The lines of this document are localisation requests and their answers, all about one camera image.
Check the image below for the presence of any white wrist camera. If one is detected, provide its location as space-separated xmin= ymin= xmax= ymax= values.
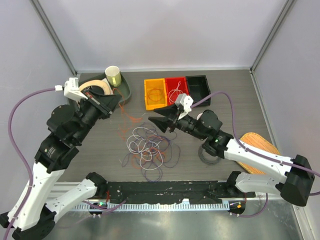
xmin=54 ymin=77 xmax=88 ymax=102
xmin=174 ymin=93 xmax=194 ymax=120

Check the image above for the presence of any aluminium corner post left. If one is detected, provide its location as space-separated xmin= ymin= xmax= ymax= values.
xmin=29 ymin=0 xmax=78 ymax=76

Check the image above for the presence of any orange thin cable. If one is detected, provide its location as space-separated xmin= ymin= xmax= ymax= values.
xmin=111 ymin=87 xmax=143 ymax=141
xmin=147 ymin=87 xmax=165 ymax=102

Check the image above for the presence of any aluminium corner post right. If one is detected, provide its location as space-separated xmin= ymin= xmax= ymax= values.
xmin=249 ymin=0 xmax=297 ymax=74

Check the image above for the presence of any yellow plastic bin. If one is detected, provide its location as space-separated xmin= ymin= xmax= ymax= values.
xmin=144 ymin=78 xmax=168 ymax=111

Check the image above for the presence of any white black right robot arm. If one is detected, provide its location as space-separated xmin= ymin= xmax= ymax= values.
xmin=148 ymin=104 xmax=316 ymax=207

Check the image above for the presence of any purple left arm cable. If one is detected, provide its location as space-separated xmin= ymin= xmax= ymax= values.
xmin=0 ymin=87 xmax=126 ymax=240

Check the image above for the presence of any dark green plastic tray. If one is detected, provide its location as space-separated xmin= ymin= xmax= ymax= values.
xmin=76 ymin=72 xmax=132 ymax=107

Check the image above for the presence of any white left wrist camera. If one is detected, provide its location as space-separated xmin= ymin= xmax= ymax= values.
xmin=54 ymin=77 xmax=88 ymax=102

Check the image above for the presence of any white thin cable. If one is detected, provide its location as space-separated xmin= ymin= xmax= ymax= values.
xmin=167 ymin=81 xmax=187 ymax=105

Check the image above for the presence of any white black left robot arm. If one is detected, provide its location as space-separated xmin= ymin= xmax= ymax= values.
xmin=0 ymin=91 xmax=121 ymax=240

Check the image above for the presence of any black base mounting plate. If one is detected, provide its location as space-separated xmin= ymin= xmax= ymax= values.
xmin=101 ymin=180 xmax=256 ymax=205

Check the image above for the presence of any red plastic bin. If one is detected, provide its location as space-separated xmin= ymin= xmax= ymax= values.
xmin=165 ymin=76 xmax=189 ymax=106

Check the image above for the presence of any grey coiled cable ring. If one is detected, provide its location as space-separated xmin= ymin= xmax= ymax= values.
xmin=198 ymin=144 xmax=222 ymax=166

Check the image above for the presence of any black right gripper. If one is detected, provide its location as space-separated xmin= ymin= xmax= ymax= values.
xmin=148 ymin=102 xmax=207 ymax=141

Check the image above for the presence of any cream yellow cup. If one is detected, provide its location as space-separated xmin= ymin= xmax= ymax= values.
xmin=104 ymin=65 xmax=122 ymax=87

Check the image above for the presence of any black plastic bin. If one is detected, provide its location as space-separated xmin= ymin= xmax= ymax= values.
xmin=186 ymin=75 xmax=211 ymax=104

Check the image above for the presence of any beige wooden plate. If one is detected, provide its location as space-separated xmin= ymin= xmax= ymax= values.
xmin=79 ymin=79 xmax=112 ymax=95

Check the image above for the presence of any tangled cable pile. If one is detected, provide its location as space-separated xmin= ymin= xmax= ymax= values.
xmin=120 ymin=122 xmax=181 ymax=183

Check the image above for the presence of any aluminium rail frame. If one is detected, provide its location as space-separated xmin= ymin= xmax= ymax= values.
xmin=49 ymin=178 xmax=305 ymax=212

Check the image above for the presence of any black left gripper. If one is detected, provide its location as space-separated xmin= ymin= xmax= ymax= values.
xmin=75 ymin=88 xmax=124 ymax=143

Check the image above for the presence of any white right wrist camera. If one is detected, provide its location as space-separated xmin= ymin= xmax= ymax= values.
xmin=174 ymin=93 xmax=194 ymax=120

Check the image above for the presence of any aluminium corner post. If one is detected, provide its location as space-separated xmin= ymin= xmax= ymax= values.
xmin=29 ymin=0 xmax=78 ymax=76
xmin=249 ymin=0 xmax=297 ymax=74

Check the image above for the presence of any orange woven mat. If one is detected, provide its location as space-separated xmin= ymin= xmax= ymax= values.
xmin=237 ymin=132 xmax=280 ymax=175

